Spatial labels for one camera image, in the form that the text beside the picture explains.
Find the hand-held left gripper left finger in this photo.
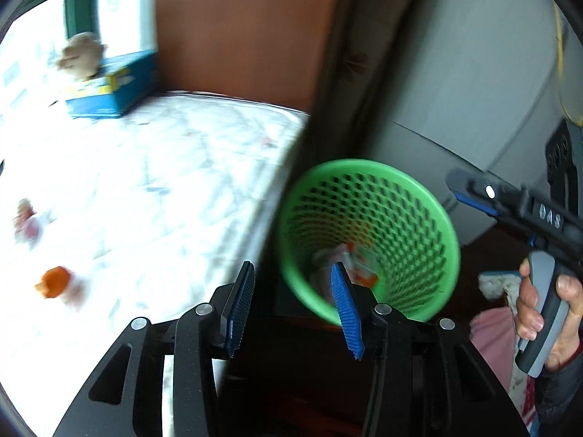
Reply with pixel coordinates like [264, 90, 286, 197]
[52, 261, 256, 437]

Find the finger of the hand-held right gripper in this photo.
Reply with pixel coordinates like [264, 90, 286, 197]
[445, 168, 531, 234]

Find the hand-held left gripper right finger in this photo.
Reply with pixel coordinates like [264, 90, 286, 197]
[330, 263, 531, 437]

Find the red white snack wrapper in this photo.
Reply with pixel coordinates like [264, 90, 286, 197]
[334, 242, 380, 285]

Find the green mesh plastic basket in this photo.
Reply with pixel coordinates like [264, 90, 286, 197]
[278, 158, 462, 327]

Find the person's right forearm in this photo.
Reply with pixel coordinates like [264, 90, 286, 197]
[535, 350, 583, 437]

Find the person's right hand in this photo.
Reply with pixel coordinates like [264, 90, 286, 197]
[514, 257, 583, 371]

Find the white blue cloth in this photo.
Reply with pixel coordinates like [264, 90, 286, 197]
[478, 271, 522, 301]

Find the white cabinet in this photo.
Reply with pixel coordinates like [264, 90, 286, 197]
[360, 0, 575, 247]

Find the pink white patterned cloth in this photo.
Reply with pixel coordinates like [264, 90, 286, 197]
[469, 307, 538, 437]

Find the white quilted mattress pad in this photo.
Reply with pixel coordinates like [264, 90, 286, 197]
[0, 88, 310, 437]

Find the small orange object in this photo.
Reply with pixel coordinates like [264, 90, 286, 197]
[35, 266, 74, 300]

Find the red white wrapper scrap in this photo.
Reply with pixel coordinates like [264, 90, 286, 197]
[13, 199, 44, 247]

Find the blue patterned tissue box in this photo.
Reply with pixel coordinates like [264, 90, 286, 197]
[65, 50, 160, 119]

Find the brown wooden cabinet panel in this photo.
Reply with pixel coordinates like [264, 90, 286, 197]
[155, 0, 360, 112]

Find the beige plush toy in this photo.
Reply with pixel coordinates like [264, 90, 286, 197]
[55, 32, 106, 80]

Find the white cardboard box blue logo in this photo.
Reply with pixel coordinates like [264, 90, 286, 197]
[95, 0, 158, 55]

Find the yellow cord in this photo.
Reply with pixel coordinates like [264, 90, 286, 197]
[553, 0, 583, 128]

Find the green window frame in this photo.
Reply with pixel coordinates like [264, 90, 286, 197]
[0, 0, 158, 55]

